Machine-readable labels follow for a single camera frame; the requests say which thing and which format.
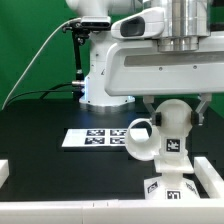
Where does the white front border rail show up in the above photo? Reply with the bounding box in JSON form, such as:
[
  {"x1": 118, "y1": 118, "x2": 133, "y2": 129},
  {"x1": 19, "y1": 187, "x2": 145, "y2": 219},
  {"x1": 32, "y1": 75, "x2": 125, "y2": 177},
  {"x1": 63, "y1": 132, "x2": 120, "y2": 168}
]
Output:
[{"x1": 0, "y1": 199, "x2": 224, "y2": 224}]

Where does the white lamp shade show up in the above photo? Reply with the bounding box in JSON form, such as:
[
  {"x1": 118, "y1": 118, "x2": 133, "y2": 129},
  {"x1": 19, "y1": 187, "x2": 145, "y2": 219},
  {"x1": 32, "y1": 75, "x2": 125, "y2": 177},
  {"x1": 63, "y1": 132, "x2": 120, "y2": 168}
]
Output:
[{"x1": 125, "y1": 118, "x2": 161, "y2": 161}]

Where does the white left border block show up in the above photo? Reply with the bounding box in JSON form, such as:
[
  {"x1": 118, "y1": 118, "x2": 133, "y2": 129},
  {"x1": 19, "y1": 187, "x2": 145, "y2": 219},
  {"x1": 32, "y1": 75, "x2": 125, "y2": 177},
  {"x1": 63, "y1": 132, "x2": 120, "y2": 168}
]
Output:
[{"x1": 0, "y1": 160, "x2": 9, "y2": 188}]

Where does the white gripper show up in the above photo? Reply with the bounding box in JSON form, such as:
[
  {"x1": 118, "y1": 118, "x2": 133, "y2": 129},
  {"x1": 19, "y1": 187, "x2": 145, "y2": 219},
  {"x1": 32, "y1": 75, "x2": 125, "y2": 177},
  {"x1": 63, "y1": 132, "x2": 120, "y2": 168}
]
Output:
[{"x1": 104, "y1": 7, "x2": 224, "y2": 126}]

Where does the black cable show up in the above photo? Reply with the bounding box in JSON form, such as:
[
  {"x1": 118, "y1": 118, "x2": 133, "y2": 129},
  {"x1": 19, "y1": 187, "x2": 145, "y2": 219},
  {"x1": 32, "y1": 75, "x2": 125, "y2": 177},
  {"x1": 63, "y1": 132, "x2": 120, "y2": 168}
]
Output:
[{"x1": 4, "y1": 82, "x2": 83, "y2": 107}]

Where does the white border rail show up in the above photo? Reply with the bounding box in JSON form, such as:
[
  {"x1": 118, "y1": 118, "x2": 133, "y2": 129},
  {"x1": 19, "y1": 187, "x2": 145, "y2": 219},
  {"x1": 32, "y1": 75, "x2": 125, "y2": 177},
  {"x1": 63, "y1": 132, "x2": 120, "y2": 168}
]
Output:
[
  {"x1": 194, "y1": 157, "x2": 224, "y2": 199},
  {"x1": 0, "y1": 199, "x2": 224, "y2": 224}
]

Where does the white lamp bulb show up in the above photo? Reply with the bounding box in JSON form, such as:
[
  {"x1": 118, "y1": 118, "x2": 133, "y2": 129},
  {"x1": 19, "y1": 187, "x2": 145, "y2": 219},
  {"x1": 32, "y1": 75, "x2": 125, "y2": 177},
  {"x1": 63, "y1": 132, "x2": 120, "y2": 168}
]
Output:
[{"x1": 156, "y1": 99, "x2": 192, "y2": 161}]

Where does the white lamp base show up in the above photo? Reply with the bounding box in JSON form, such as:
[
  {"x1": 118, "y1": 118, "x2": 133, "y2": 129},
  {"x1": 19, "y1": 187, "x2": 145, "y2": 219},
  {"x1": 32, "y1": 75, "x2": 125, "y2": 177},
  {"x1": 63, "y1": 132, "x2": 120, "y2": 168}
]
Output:
[{"x1": 144, "y1": 156, "x2": 200, "y2": 200}]

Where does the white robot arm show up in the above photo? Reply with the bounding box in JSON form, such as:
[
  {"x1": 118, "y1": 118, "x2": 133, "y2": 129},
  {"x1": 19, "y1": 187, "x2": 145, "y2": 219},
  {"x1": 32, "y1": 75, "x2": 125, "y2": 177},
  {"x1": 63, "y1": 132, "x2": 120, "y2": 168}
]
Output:
[{"x1": 66, "y1": 0, "x2": 224, "y2": 126}]

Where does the white right border rail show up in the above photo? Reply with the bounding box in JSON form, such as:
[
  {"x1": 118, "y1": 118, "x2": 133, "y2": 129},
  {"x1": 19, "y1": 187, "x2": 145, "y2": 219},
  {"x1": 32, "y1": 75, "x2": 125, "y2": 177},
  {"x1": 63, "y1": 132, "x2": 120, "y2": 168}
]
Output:
[{"x1": 194, "y1": 157, "x2": 224, "y2": 199}]

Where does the white cable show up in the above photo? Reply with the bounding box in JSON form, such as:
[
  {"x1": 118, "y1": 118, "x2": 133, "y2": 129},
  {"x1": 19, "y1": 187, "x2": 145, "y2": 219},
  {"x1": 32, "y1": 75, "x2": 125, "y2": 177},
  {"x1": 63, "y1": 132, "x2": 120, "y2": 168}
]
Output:
[{"x1": 1, "y1": 18, "x2": 81, "y2": 111}]

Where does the white tag sheet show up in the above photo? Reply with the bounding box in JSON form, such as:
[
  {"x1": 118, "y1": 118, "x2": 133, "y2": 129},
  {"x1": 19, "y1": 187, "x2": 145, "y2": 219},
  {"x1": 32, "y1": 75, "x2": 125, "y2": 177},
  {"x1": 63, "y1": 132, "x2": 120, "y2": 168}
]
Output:
[{"x1": 61, "y1": 128, "x2": 149, "y2": 148}]

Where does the black camera on stand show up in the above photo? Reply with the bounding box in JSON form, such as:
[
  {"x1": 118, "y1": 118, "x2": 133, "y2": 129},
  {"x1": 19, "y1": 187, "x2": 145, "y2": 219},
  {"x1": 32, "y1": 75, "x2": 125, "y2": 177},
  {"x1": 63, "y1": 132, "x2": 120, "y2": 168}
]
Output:
[{"x1": 62, "y1": 18, "x2": 111, "y2": 100}]

